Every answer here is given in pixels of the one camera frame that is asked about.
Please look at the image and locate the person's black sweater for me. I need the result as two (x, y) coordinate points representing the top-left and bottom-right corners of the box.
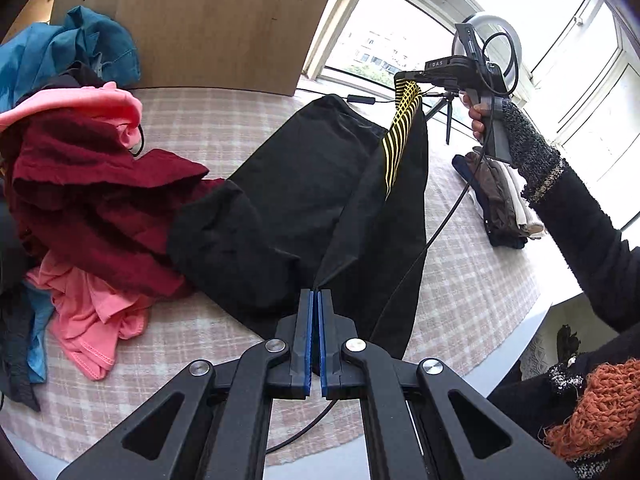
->
(487, 330), (640, 480)

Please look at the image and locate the black garment with yellow stripes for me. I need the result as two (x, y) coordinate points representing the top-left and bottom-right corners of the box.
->
(166, 80), (430, 361)

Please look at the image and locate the person's right forearm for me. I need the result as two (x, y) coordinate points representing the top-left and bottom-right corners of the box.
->
(520, 152), (640, 333)

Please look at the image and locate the brown folded garment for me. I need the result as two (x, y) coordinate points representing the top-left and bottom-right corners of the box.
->
(469, 152), (525, 237)

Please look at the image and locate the person's right hand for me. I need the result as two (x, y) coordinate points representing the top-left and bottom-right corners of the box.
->
(461, 91), (556, 181)

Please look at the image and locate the wooden board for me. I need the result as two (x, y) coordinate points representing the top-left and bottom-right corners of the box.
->
(50, 0), (351, 98)

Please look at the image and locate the window frame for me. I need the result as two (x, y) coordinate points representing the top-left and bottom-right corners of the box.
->
(299, 0), (640, 233)

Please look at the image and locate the dark grey garment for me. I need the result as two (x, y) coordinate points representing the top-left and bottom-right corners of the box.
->
(0, 210), (43, 413)

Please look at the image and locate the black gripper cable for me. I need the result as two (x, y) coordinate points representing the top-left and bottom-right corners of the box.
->
(267, 32), (518, 453)

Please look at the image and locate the pink checked table cloth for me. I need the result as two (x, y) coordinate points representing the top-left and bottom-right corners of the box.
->
(0, 85), (542, 467)

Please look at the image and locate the black tripod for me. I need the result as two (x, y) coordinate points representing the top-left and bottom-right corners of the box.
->
(424, 91), (457, 147)

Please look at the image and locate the teal blue garment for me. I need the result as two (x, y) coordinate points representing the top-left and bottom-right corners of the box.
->
(0, 6), (142, 113)

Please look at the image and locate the beige folded garment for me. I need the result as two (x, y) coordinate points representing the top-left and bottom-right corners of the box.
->
(500, 161), (547, 240)

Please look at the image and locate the dark red garment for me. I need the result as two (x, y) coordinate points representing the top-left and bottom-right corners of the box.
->
(7, 109), (236, 300)

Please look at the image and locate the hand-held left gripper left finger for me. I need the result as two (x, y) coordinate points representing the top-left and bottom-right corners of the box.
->
(57, 289), (315, 480)

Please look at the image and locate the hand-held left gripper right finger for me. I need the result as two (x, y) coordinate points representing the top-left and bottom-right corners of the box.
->
(319, 289), (577, 480)

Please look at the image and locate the pink garment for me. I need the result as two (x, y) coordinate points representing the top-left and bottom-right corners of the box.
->
(0, 87), (144, 150)
(25, 252), (153, 382)

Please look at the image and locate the stack of folded clothes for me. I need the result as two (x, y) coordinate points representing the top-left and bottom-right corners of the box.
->
(452, 154), (527, 249)

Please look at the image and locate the orange knit scarf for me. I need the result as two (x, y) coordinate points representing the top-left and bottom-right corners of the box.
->
(544, 357), (640, 463)

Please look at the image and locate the thin black cable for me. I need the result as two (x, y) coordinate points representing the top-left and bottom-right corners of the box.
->
(300, 89), (453, 107)

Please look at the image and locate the white ring light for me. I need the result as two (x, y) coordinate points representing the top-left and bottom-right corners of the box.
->
(467, 10), (525, 97)

